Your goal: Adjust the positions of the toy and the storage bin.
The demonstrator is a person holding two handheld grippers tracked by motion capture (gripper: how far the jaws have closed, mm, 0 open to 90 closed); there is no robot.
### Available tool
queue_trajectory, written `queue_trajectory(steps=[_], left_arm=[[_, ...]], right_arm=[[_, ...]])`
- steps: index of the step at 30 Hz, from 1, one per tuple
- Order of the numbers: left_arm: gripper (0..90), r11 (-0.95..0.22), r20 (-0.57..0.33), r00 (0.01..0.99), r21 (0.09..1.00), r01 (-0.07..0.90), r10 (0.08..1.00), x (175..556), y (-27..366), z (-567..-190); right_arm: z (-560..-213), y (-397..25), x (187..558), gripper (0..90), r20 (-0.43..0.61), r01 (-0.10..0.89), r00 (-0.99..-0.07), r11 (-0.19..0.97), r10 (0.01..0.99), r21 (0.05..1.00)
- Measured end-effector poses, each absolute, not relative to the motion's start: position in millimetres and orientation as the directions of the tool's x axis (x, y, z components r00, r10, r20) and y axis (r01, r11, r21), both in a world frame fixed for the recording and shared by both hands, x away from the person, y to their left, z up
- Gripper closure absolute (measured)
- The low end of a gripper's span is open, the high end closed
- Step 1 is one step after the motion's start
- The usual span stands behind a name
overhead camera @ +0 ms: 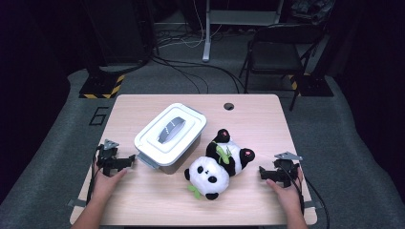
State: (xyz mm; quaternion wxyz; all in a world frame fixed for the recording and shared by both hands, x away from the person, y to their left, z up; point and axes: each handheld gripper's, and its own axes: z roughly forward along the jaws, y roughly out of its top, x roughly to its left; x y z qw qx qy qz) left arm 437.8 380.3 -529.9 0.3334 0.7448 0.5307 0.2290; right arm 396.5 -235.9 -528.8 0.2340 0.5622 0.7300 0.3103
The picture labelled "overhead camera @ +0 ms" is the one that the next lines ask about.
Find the black folding chair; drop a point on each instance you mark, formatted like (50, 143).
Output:
(273, 55)

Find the white metal stand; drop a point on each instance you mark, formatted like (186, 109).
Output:
(207, 38)

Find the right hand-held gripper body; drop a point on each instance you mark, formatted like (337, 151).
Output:
(286, 168)

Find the panda plush toy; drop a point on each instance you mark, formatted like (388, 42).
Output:
(210, 178)

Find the gray table bracket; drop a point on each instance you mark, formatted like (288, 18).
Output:
(76, 203)
(313, 204)

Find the clear plastic storage box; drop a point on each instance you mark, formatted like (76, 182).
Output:
(180, 165)

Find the black stand base, yellow stripes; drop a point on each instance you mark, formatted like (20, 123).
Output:
(100, 86)
(313, 86)

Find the person's right hand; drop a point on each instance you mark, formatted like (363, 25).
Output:
(289, 198)

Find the person's left hand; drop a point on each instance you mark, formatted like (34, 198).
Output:
(103, 187)

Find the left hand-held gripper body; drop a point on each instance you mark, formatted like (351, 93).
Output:
(106, 159)

